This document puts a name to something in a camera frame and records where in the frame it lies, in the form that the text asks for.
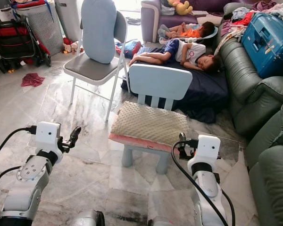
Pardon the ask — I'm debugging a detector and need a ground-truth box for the silver left robot leg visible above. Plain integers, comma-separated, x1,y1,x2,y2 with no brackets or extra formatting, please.
70,210,106,226

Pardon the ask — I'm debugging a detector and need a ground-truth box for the white mesh laundry basket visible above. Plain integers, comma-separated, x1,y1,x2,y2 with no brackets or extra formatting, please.
25,2,65,57

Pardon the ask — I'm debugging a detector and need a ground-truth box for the light blue child chair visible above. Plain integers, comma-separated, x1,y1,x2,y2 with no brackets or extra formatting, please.
121,64,193,175

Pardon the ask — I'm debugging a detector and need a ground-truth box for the sleeping child in uniform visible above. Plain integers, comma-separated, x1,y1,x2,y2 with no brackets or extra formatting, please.
128,39,222,74

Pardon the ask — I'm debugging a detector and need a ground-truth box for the child in orange shirt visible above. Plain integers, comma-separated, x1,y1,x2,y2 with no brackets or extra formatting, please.
158,21,216,44

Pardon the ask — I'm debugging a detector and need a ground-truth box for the pile of clothes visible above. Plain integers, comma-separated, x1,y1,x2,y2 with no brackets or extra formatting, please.
221,1,283,39

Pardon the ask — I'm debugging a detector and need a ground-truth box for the dark blue floor mattress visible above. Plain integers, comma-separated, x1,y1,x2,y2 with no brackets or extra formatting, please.
121,46,230,124

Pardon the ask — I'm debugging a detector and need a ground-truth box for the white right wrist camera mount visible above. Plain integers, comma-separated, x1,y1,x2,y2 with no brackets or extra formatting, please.
197,135,222,164

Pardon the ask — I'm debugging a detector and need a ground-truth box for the blue hard suitcase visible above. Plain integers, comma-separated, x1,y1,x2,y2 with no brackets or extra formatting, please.
241,12,283,79

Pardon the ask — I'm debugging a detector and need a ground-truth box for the purple sofa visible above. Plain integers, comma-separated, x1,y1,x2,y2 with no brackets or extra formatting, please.
140,0,233,44

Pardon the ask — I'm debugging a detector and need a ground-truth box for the small plush toy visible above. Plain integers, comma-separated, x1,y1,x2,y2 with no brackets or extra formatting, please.
62,41,80,54

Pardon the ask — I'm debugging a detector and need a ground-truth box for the red cloth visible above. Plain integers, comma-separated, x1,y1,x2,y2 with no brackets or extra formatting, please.
21,73,46,88

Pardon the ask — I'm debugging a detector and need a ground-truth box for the silver right robot leg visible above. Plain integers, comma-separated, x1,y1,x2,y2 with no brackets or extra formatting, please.
148,216,180,226

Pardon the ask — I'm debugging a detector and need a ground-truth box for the beige dimpled pillow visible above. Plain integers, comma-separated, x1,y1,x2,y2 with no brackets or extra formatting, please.
108,101,189,154

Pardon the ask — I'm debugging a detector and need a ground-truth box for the silver robot leg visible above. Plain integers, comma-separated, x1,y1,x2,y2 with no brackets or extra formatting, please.
70,210,106,226
148,216,180,226

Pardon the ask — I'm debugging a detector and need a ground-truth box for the blue red bag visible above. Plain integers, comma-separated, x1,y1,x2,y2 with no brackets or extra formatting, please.
116,39,142,59

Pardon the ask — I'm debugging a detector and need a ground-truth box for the black red stroller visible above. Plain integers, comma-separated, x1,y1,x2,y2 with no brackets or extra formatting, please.
0,13,52,74

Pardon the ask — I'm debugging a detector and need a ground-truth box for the light blue pillow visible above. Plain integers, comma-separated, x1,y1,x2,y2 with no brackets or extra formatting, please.
81,0,118,65

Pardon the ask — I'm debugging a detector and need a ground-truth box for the grey white folding chair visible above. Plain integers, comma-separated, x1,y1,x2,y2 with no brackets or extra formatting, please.
63,10,131,123

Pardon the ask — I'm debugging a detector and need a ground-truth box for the yellow plush toy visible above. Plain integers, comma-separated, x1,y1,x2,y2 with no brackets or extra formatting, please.
167,0,193,16

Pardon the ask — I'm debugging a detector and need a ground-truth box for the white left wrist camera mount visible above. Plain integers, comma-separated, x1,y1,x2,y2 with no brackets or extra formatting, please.
34,121,63,154

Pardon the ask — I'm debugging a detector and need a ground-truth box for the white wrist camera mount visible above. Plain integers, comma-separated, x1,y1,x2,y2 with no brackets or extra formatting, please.
34,121,63,154
197,135,222,164

